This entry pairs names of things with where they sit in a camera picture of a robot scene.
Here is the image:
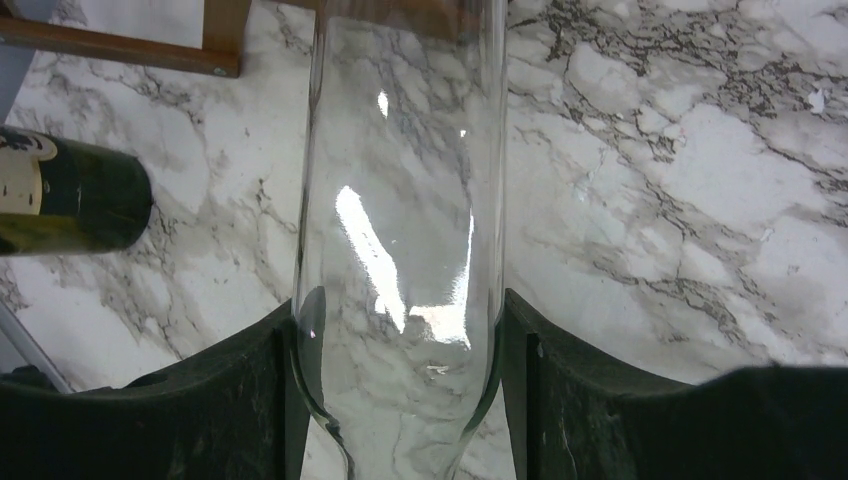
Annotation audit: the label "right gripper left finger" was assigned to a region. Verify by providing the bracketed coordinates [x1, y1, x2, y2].
[1, 304, 309, 479]

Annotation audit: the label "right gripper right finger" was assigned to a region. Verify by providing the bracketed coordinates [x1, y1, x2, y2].
[501, 291, 847, 479]

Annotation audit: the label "clear glass bottle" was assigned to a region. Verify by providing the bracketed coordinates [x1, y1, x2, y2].
[292, 1, 507, 479]

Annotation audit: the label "green wine bottle cream label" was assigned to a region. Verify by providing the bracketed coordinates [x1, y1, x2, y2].
[1, 125, 154, 256]

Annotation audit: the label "brown wooden wine rack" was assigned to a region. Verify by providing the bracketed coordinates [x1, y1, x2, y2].
[0, 0, 465, 79]

